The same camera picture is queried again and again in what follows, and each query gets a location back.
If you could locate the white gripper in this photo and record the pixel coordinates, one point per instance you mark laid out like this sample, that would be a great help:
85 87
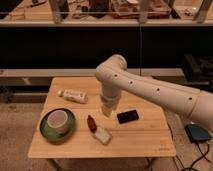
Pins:
109 105

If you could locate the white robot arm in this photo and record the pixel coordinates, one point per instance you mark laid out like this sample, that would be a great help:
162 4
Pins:
192 103

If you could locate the black phone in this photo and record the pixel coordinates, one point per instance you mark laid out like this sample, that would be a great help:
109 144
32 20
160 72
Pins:
127 116

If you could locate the red brown small bottle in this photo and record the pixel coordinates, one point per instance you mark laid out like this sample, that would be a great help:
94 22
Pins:
91 124

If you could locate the white tube bottle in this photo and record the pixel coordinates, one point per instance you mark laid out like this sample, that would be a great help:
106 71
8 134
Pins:
73 95

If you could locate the wooden folding table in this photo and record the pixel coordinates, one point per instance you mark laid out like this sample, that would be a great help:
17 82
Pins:
149 136

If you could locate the white cup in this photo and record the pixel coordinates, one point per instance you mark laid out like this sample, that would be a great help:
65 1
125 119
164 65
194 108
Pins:
57 120

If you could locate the green plate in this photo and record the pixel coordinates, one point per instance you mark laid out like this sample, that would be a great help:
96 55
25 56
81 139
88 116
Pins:
49 134

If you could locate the blue foot pedal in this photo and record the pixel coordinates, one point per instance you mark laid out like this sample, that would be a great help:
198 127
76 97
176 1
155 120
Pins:
197 134

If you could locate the long wooden shelf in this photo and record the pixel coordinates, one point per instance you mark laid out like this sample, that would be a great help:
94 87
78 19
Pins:
106 13

